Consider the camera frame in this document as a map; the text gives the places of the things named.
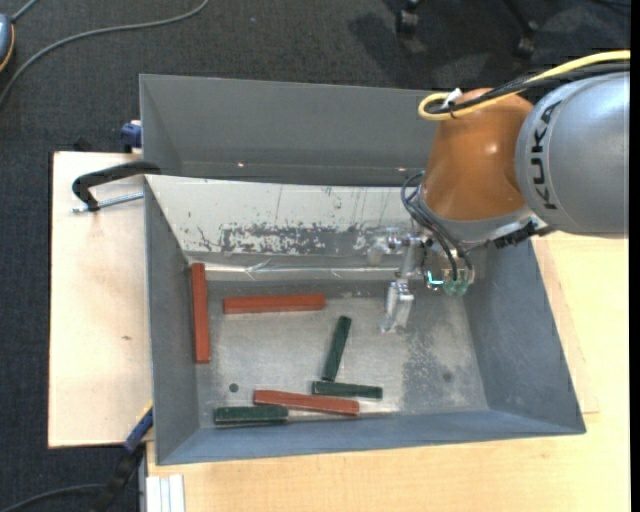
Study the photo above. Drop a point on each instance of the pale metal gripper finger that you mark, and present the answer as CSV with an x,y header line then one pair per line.
x,y
406,307
390,312

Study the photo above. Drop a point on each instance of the dark green flat block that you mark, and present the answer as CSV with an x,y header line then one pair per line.
x,y
251,414
336,349
347,390

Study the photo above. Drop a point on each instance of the grey metal bin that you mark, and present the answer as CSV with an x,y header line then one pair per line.
x,y
300,350

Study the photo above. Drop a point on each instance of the red-brown flat block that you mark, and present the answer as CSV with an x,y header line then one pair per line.
x,y
200,315
306,402
274,303

